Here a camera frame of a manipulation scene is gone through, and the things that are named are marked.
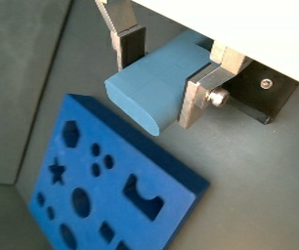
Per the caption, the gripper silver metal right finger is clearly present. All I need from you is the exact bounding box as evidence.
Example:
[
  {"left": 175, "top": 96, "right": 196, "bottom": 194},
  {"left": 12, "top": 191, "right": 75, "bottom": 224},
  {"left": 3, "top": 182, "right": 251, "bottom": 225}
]
[{"left": 177, "top": 41, "right": 252, "bottom": 129}]

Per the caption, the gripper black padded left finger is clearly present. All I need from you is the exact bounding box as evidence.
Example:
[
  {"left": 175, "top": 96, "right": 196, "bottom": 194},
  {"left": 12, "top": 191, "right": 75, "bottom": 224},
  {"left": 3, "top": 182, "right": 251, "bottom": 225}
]
[{"left": 95, "top": 0, "right": 147, "bottom": 70}]

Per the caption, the light blue square-circle object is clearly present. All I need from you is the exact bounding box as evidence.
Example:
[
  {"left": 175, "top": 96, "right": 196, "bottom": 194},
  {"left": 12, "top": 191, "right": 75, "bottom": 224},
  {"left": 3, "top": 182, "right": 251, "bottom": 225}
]
[{"left": 105, "top": 30, "right": 211, "bottom": 136}]

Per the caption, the blue foam shape block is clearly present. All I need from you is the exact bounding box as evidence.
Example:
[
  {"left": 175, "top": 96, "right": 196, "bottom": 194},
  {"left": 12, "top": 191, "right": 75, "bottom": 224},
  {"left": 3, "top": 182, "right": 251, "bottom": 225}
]
[{"left": 29, "top": 94, "right": 209, "bottom": 250}]

